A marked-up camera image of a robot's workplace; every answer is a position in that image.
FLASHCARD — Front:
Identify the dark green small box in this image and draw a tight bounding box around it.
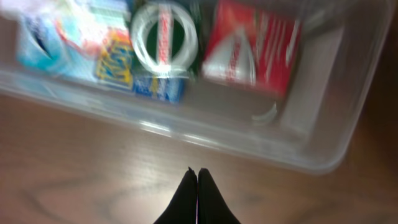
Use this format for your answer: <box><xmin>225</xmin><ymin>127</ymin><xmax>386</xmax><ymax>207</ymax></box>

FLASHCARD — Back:
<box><xmin>129</xmin><ymin>1</ymin><xmax>202</xmax><ymax>79</ymax></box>

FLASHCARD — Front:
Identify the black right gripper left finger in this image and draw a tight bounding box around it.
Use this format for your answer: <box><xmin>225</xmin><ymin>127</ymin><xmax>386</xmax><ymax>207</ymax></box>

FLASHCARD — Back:
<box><xmin>154</xmin><ymin>167</ymin><xmax>198</xmax><ymax>224</ymax></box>

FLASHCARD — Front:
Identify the red white medicine box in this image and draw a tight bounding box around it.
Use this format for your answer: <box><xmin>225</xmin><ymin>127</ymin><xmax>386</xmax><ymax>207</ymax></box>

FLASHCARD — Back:
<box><xmin>201</xmin><ymin>1</ymin><xmax>302</xmax><ymax>96</ymax></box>

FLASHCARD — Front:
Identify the white Panadol box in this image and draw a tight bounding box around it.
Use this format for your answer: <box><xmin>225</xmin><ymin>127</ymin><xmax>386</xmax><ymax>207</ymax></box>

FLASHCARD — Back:
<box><xmin>1</xmin><ymin>0</ymin><xmax>133</xmax><ymax>58</ymax></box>

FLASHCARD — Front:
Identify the clear plastic container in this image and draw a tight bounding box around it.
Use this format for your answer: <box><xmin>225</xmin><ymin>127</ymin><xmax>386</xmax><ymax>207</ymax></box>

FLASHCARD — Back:
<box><xmin>1</xmin><ymin>0</ymin><xmax>396</xmax><ymax>174</ymax></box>

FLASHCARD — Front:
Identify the blue toothpaste box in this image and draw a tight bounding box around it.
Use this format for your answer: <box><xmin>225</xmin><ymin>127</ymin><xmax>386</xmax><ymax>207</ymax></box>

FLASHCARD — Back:
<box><xmin>17</xmin><ymin>23</ymin><xmax>185</xmax><ymax>103</ymax></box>

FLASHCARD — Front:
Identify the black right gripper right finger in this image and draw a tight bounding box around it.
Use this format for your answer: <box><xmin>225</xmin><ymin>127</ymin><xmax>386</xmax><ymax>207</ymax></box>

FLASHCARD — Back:
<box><xmin>197</xmin><ymin>168</ymin><xmax>240</xmax><ymax>224</ymax></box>

